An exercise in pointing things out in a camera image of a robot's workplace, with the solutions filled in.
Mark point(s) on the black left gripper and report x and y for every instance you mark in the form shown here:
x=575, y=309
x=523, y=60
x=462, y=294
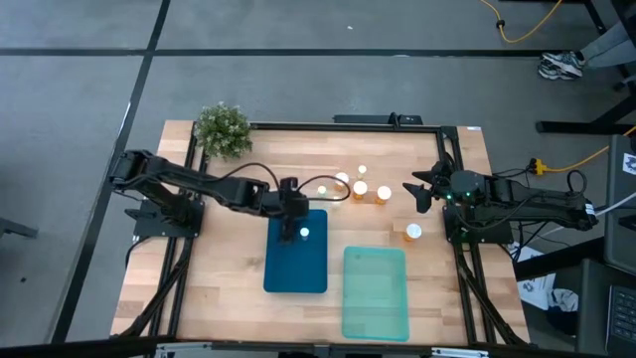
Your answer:
x=294, y=204

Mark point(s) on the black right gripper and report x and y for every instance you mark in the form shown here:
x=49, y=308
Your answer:
x=444, y=181

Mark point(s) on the small green-tinted pill bottle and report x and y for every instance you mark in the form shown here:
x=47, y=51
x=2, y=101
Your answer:
x=322, y=189
x=304, y=232

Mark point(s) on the large amber pill bottle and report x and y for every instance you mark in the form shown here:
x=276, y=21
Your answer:
x=342, y=177
x=413, y=231
x=383, y=193
x=360, y=188

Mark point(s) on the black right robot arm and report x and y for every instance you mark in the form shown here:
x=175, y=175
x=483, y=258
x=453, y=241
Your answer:
x=526, y=199

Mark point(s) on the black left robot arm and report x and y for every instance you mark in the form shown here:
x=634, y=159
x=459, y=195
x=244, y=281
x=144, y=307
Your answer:
x=223, y=189

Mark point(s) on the dark blue plastic bin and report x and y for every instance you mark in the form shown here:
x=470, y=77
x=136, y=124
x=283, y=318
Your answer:
x=295, y=263

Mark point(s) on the small white pill bottle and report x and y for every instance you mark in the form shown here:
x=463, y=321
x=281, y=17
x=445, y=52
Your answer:
x=336, y=202

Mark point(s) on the translucent teal plastic bin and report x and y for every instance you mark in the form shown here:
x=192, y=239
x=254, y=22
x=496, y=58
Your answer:
x=375, y=293

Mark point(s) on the black device on table edge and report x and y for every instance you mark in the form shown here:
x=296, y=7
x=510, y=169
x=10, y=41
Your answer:
x=367, y=119

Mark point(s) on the artificial white-flowered plant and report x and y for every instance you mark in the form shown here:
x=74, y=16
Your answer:
x=223, y=129

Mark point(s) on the white crumpled paper bag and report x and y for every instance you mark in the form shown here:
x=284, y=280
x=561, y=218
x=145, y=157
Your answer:
x=539, y=291

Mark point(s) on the person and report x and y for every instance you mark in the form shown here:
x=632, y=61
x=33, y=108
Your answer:
x=561, y=64

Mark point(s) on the grey computer case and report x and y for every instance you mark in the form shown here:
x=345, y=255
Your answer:
x=621, y=209

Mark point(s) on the black keyboard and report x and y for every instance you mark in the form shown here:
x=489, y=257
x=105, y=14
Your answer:
x=623, y=318

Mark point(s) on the grey chair leg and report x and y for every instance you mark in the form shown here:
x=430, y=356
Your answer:
x=17, y=230

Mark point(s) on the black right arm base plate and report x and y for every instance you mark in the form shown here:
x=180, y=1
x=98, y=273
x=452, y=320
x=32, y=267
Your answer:
x=497, y=237

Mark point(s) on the black aluminium table frame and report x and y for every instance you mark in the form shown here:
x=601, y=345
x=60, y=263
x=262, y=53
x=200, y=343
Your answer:
x=348, y=126

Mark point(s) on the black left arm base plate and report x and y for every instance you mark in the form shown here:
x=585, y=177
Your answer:
x=149, y=230

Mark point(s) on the black camera rig bar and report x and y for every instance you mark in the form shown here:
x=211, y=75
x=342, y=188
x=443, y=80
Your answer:
x=74, y=348

